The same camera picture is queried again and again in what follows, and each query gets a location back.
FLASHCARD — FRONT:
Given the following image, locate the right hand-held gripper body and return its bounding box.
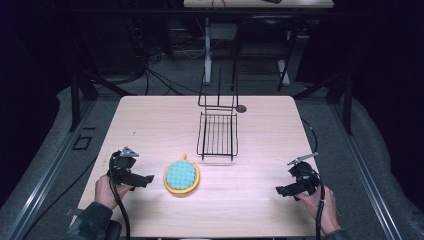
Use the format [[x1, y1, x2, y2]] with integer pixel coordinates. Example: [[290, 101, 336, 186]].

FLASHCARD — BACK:
[[286, 152, 322, 197]]

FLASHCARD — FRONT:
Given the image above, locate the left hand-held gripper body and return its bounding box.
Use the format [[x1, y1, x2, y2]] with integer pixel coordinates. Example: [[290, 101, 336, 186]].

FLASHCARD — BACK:
[[107, 146, 141, 186]]

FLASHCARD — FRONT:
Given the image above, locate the person's right hand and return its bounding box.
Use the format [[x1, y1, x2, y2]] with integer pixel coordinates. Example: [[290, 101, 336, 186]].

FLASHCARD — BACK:
[[295, 185, 342, 236]]

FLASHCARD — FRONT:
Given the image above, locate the person's left hand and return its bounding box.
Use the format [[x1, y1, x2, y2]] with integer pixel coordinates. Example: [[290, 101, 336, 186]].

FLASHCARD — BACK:
[[94, 174, 135, 211]]

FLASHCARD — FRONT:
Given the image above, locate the yellow round brush teal sponge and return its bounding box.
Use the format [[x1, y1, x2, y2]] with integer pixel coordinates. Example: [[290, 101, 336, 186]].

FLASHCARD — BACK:
[[162, 153, 201, 198]]

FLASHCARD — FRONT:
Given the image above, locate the dark padded seat edge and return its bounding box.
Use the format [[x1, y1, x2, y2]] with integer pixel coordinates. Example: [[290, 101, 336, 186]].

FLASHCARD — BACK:
[[103, 219, 123, 240]]

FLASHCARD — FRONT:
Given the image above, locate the black metal stand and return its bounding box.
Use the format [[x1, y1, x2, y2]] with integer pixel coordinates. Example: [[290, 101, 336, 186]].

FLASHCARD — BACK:
[[292, 63, 355, 136], [68, 19, 138, 133]]

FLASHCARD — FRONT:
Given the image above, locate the black chair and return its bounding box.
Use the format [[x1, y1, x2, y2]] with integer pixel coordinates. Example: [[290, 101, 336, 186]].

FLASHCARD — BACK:
[[230, 13, 303, 93]]

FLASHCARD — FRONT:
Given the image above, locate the white desk with white legs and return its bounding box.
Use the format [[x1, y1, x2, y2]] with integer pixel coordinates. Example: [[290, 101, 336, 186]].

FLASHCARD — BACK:
[[183, 0, 335, 87]]

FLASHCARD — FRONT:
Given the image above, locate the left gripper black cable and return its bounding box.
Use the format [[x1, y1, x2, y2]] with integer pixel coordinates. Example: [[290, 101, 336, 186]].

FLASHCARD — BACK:
[[108, 153, 132, 240]]

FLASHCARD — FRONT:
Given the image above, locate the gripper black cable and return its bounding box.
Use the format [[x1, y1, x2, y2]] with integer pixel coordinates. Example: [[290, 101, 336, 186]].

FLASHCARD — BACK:
[[314, 176, 327, 240], [108, 153, 132, 240]]

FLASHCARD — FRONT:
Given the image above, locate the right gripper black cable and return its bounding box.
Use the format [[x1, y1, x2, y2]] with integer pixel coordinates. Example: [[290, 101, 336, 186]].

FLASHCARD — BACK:
[[314, 176, 327, 240]]

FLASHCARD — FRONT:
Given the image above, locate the thin black cable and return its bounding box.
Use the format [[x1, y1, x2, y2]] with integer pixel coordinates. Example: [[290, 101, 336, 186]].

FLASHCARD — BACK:
[[300, 117, 319, 155]]

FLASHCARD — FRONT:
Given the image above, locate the aluminium rail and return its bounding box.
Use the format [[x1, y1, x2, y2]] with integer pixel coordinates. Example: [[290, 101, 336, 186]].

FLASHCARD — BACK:
[[329, 103, 404, 240], [5, 99, 98, 240]]

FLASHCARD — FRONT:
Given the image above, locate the black wire rack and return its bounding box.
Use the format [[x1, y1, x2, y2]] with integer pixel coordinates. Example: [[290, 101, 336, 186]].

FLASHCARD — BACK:
[[196, 66, 240, 163]]

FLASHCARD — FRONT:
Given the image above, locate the bundle of black floor cables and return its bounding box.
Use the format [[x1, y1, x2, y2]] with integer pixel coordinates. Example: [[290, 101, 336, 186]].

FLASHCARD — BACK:
[[126, 16, 204, 97]]

